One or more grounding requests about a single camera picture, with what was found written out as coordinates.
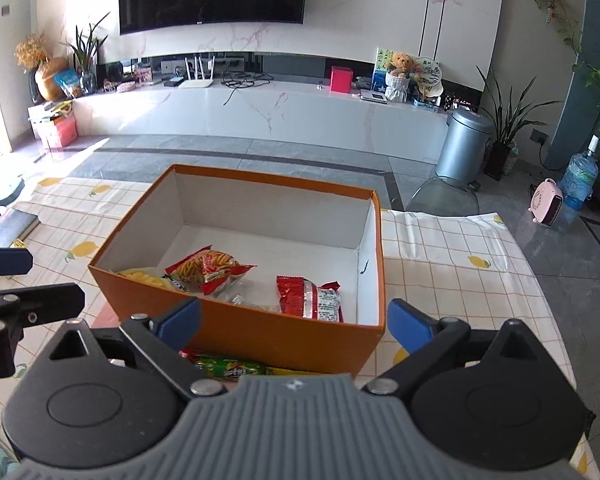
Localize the potted long-leaf plant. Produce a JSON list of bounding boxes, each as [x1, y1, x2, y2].
[[477, 66, 560, 181]]

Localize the red yellow chips bag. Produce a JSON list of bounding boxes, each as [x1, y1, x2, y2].
[[164, 245, 254, 296]]

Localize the red snack packet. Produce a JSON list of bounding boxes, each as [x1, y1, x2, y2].
[[276, 275, 343, 323]]

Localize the white router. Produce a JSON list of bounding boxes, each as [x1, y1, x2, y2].
[[180, 55, 215, 89]]

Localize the orange cardboard box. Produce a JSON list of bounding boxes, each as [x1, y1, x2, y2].
[[90, 165, 386, 375]]

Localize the lemon checked tablecloth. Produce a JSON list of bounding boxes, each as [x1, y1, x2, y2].
[[0, 178, 597, 479]]

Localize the green plant in glass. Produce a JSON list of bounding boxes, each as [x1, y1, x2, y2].
[[64, 14, 109, 96]]

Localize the teddy bear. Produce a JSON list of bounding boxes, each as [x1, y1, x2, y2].
[[385, 52, 414, 103]]

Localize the yellow snack packet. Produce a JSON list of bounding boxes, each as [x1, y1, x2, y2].
[[117, 268, 176, 292]]

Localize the green sausage stick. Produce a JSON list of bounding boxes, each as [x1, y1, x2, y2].
[[192, 356, 266, 382]]

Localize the silver trash can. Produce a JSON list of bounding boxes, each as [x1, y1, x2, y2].
[[436, 108, 493, 185]]

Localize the blue water bottle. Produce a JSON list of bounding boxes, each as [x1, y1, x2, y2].
[[559, 136, 600, 210]]

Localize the dried flower vase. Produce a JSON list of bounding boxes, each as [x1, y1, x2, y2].
[[15, 35, 69, 102]]

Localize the pink small heater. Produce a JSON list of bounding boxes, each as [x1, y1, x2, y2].
[[528, 178, 564, 226]]

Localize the clear pack white candies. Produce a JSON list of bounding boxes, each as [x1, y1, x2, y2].
[[212, 280, 280, 313]]

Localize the red box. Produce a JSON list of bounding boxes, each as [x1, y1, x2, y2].
[[329, 66, 353, 93]]

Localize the pink placemat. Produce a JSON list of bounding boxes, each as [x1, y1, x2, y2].
[[92, 304, 120, 328]]

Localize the white tv cabinet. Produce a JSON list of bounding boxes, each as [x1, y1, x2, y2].
[[73, 81, 446, 164]]

